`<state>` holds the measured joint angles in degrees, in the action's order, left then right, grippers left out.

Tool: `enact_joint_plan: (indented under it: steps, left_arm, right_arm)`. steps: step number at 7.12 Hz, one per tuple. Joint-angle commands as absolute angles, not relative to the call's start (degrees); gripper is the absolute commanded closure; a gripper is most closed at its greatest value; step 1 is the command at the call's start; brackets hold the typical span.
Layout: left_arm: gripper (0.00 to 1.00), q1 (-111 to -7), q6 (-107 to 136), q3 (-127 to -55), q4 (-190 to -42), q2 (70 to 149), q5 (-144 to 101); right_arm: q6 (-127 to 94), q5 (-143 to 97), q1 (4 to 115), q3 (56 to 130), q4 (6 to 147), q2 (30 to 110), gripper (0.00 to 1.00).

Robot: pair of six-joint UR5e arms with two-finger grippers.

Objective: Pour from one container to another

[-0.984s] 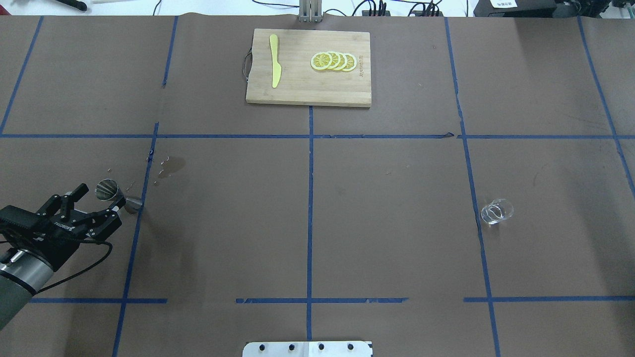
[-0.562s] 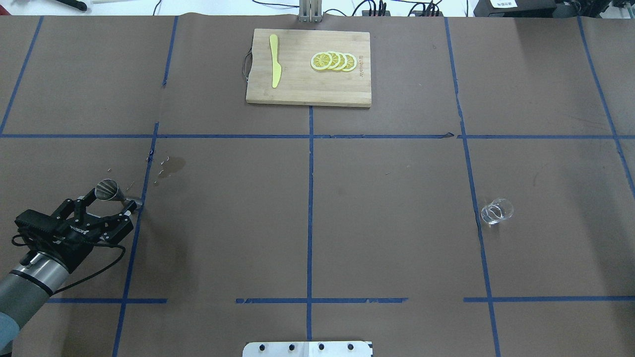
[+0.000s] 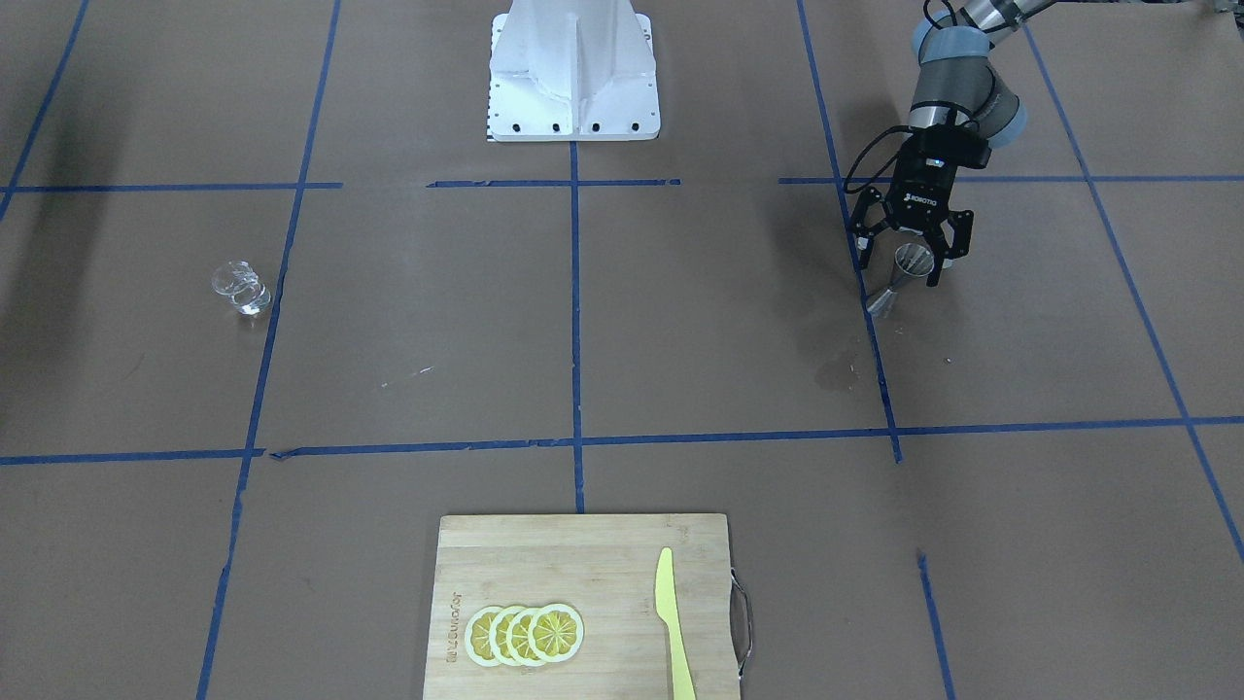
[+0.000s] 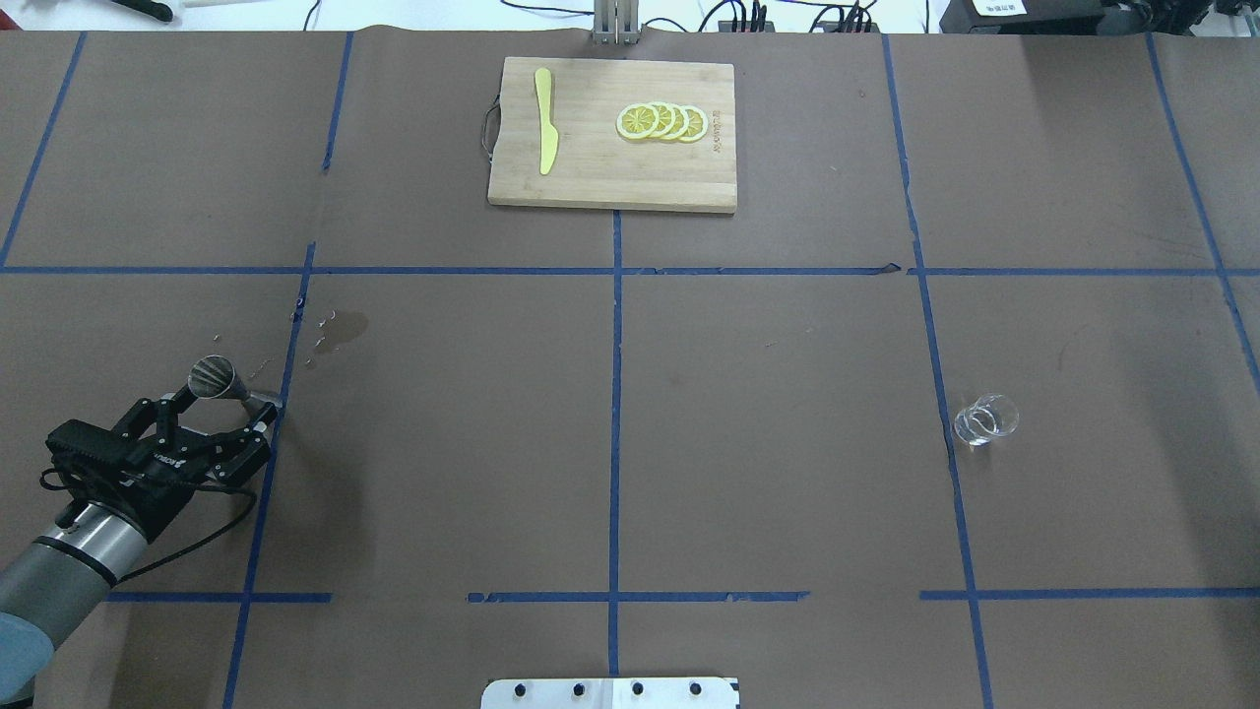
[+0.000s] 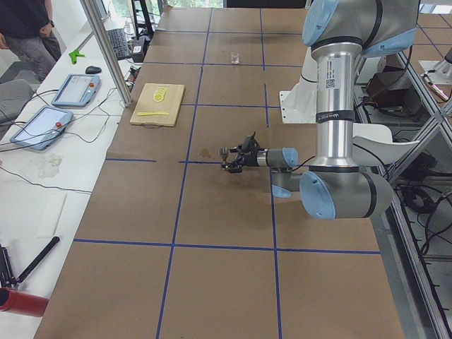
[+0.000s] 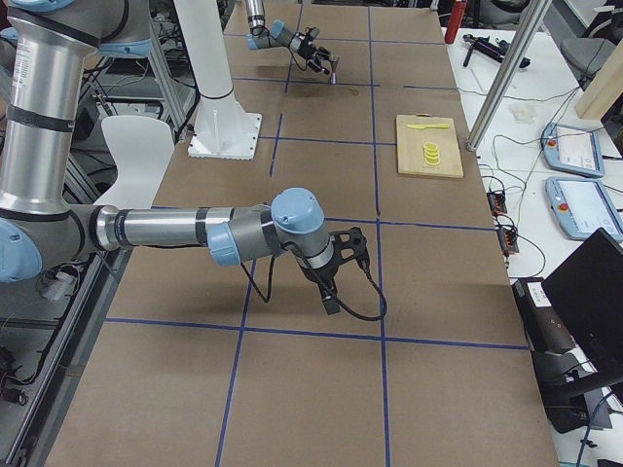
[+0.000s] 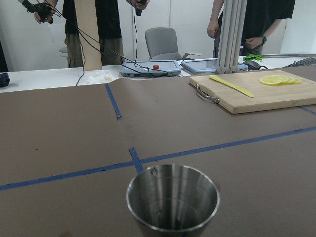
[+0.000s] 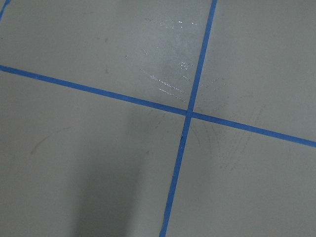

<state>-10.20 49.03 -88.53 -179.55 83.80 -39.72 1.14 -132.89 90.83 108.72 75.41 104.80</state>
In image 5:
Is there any aluminium frame post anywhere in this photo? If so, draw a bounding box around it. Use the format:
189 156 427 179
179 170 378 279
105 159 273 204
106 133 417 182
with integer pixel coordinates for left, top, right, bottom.
80 0 132 107

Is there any bamboo cutting board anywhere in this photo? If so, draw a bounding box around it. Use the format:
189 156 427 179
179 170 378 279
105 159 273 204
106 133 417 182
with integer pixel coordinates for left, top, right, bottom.
130 83 185 127

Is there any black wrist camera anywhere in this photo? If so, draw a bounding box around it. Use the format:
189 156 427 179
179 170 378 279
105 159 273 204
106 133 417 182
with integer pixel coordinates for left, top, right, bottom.
242 132 258 153

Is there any blue teach pendant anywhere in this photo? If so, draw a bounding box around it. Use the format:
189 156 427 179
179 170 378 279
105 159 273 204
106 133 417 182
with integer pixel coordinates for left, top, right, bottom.
10 106 73 151
52 73 100 108

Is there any person in dark clothes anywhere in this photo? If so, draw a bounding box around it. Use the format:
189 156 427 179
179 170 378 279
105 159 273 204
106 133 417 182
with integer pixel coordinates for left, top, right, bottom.
1 0 61 81

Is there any clear glass cup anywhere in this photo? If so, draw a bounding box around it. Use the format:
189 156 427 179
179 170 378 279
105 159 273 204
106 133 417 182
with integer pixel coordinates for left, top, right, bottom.
230 51 240 65

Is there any blue teach pendant near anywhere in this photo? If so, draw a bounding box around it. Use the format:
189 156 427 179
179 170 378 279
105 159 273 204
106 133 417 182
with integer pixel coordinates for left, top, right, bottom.
10 106 73 151

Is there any blue teach pendant far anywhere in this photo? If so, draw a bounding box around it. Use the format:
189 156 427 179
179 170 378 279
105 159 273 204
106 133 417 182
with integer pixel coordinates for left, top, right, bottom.
52 73 100 108

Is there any green plastic clamp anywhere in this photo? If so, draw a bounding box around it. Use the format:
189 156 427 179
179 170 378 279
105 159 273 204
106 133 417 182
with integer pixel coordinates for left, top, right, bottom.
69 49 85 64

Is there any black handled tool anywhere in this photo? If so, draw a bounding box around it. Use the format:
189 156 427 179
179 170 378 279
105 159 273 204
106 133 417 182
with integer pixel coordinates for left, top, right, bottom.
12 236 60 289

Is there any white plastic chair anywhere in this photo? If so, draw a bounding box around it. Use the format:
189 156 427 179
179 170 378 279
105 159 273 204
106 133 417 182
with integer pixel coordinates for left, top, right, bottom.
352 123 420 166

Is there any black computer mouse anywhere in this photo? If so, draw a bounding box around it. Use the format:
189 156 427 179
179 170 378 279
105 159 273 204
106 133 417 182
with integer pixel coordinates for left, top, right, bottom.
85 66 102 75

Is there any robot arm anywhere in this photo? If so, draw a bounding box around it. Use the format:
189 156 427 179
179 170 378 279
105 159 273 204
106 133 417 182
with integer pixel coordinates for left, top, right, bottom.
222 1 420 220

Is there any red cylinder bottle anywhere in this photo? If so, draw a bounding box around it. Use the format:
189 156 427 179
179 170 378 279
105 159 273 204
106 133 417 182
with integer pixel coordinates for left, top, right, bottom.
1 287 49 317

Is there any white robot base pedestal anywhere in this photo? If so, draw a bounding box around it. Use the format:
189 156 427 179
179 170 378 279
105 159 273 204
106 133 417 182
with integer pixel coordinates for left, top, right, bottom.
280 47 318 124

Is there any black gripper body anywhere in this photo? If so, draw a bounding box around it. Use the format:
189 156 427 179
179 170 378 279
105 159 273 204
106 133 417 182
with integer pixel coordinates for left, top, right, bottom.
237 150 263 167

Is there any yellow plastic knife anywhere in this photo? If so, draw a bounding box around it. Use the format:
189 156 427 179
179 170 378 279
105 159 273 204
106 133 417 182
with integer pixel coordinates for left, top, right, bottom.
136 111 170 117

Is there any black keyboard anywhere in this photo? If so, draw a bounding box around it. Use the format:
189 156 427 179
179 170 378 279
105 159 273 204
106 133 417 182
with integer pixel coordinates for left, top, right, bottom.
107 28 131 60

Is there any steel double jigger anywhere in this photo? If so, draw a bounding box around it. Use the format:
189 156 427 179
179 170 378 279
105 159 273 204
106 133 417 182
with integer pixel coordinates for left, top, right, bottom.
219 147 230 170

